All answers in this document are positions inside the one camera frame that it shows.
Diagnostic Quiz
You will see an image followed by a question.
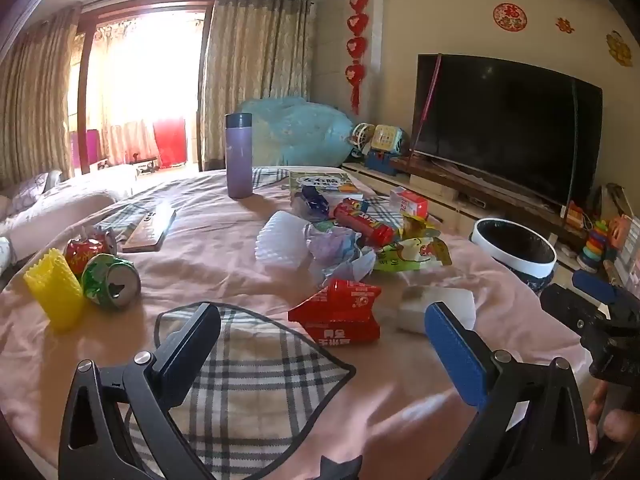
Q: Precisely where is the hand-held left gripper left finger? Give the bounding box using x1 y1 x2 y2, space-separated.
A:
59 301 222 480

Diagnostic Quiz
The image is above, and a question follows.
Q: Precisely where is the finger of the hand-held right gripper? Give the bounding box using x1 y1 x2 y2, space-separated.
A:
571 269 621 306
539 284 607 334

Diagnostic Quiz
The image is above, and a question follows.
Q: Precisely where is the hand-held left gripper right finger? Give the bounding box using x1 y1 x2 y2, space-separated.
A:
424 301 593 480

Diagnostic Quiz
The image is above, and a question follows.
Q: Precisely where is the white rimmed waste bin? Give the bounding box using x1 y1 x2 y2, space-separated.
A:
469 217 557 296

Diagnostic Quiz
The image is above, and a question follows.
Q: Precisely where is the crushed red carton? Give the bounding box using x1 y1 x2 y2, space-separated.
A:
288 279 383 348

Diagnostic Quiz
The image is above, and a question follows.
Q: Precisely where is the blue snack wrapper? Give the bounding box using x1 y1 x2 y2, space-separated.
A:
292 185 331 222

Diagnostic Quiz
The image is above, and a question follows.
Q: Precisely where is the person's right hand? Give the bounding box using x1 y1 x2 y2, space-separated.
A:
587 382 640 456

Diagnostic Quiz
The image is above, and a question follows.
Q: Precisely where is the white tissue pack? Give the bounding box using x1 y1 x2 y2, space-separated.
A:
397 285 476 336

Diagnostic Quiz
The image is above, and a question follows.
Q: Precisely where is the colourful wooden toy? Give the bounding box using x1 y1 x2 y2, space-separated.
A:
562 200 593 233

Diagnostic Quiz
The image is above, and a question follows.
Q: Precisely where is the pink bedspread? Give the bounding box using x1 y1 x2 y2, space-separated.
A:
0 165 593 480

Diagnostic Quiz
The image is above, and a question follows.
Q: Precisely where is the crushed green can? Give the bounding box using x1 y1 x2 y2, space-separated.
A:
81 253 142 309

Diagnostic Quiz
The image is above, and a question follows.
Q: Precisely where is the green snack packet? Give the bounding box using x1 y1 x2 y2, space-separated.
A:
372 237 453 273

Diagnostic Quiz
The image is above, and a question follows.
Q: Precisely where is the brown wooden board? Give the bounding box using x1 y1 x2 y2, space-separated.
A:
121 200 177 253

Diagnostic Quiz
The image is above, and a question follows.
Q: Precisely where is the crushed red can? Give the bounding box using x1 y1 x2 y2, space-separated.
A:
64 227 118 276

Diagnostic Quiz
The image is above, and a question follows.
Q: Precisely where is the yellow ridged plastic block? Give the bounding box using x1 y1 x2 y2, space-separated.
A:
23 247 86 332

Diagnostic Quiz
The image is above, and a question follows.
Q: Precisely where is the crumpled clear plastic bag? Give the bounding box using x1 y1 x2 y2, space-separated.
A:
302 222 377 287

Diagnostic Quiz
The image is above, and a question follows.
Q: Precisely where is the red and white carton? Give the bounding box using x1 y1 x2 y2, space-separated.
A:
389 186 430 219

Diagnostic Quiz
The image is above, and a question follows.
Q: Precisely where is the red snack tube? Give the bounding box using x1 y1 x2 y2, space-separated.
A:
332 199 396 247

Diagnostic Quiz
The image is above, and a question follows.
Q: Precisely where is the black flat television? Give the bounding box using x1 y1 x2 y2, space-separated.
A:
411 53 603 211

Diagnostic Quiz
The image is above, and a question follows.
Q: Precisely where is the purple thermos bottle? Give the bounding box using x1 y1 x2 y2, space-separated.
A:
224 112 254 200

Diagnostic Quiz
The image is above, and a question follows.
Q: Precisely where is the red hanging cloth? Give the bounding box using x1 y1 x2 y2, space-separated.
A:
152 117 188 168

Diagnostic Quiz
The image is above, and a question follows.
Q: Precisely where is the blue toy vehicle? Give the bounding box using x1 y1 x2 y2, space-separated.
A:
365 150 402 176

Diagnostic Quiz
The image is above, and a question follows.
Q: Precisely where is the green children's book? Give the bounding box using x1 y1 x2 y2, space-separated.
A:
289 170 365 202

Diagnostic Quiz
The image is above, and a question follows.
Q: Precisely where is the patterned pillow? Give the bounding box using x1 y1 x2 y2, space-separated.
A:
7 170 63 216

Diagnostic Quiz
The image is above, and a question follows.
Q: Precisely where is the light blue bean bag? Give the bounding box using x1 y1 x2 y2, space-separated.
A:
236 96 357 167

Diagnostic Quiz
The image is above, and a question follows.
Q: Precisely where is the white ball cage toy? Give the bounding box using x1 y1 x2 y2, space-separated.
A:
351 122 378 153

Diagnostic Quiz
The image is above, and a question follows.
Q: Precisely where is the pink stick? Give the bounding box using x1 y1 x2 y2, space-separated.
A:
419 53 443 136

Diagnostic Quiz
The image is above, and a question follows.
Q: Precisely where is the beige patterned curtain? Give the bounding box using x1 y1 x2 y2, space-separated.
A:
0 7 83 188
200 0 316 173

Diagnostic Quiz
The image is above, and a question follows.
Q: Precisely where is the red hanging knot decoration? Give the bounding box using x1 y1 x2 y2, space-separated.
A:
346 0 371 115

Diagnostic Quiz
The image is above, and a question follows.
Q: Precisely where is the rainbow stacking ring toy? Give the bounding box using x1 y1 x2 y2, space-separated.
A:
577 220 609 273

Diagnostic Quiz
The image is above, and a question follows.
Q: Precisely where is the yellow wall sticker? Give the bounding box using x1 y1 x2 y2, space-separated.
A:
606 30 633 67

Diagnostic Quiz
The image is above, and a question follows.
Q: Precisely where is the round red wall sticker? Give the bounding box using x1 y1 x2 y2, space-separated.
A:
493 2 528 32

